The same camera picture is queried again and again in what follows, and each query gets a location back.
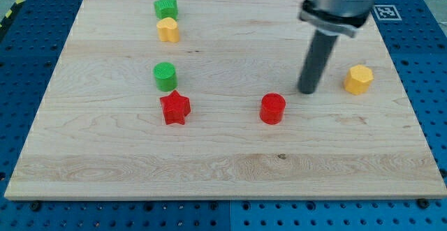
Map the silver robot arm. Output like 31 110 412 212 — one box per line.
298 0 375 38

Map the yellow heart block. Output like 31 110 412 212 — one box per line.
156 17 180 43

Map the red star block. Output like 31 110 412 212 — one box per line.
159 90 191 125

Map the red cylinder block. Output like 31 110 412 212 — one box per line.
259 93 286 125

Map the green cylinder block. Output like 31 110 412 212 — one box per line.
153 62 177 91

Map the light wooden board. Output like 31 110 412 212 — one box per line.
5 0 446 200

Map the green star block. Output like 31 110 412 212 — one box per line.
154 0 178 20

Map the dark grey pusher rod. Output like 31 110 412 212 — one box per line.
298 30 338 94

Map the yellow hexagon block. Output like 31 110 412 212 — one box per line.
343 64 374 95

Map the white fiducial marker tag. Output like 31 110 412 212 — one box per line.
373 4 402 21

